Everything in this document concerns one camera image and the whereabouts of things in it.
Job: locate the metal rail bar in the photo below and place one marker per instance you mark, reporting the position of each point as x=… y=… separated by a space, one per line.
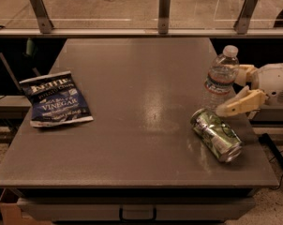
x=138 y=33

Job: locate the grey drawer with handle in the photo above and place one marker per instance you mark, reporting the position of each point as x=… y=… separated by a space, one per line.
x=88 y=209

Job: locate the right metal bracket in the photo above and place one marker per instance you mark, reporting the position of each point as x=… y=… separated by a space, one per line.
x=242 y=24

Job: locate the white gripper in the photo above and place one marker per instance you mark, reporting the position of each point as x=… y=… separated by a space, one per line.
x=274 y=82

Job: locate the cardboard box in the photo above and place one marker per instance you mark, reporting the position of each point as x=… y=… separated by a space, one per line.
x=12 y=213

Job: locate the metal bracket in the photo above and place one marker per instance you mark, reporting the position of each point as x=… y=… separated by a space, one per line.
x=242 y=24
x=43 y=21
x=163 y=16

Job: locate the green soda can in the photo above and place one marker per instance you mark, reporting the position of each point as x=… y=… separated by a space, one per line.
x=217 y=135

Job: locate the clear plastic water bottle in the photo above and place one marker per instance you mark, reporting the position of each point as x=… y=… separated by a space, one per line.
x=220 y=77

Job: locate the blue kettle chips bag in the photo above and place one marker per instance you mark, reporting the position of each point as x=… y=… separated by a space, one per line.
x=56 y=100

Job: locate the left metal bracket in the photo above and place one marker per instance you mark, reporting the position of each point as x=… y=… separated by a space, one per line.
x=43 y=21

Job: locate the middle metal bracket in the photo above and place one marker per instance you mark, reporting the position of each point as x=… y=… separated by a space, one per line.
x=163 y=16

